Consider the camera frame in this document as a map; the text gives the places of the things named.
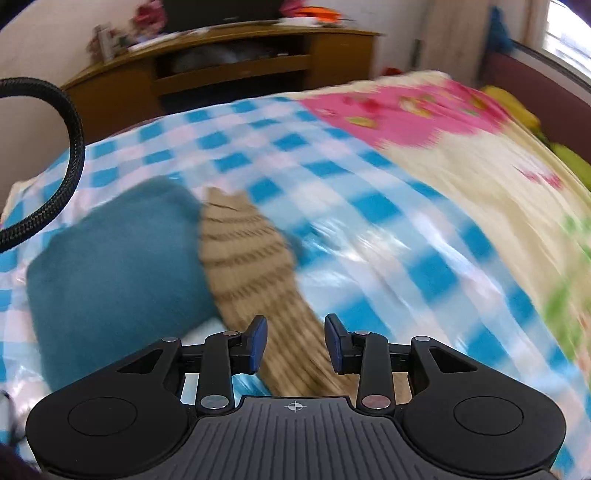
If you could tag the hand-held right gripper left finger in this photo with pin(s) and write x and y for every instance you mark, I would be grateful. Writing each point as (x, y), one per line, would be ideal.
(258, 344)

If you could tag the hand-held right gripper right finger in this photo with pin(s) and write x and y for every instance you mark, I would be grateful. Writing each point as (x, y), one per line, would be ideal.
(333, 344)

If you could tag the beige striped knit sweater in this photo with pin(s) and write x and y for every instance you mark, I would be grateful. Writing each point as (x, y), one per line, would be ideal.
(244, 258)

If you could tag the blue checkered plastic sheet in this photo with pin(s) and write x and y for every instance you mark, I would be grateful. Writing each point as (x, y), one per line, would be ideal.
(369, 207)

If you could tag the teal cloth garment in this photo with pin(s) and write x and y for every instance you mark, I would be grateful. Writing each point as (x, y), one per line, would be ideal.
(115, 277)

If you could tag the floral printed blanket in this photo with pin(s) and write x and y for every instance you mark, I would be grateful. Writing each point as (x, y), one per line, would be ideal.
(485, 184)

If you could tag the wooden cabinet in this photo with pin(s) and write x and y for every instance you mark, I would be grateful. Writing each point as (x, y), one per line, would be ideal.
(115, 92)

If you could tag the beige curtain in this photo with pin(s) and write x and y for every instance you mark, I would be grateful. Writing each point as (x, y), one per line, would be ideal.
(457, 37)

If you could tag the orange toy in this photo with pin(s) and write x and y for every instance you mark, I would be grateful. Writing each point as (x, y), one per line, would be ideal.
(318, 11)

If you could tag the dark television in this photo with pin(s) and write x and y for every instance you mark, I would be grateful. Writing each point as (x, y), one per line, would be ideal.
(207, 14)

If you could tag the pink flower bunch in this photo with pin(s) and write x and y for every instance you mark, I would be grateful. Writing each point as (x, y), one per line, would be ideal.
(147, 14)

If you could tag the blue hanging bag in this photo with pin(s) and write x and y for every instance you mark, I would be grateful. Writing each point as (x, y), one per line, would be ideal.
(501, 30)

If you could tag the window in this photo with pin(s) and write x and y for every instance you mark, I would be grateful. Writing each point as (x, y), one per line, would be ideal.
(568, 27)

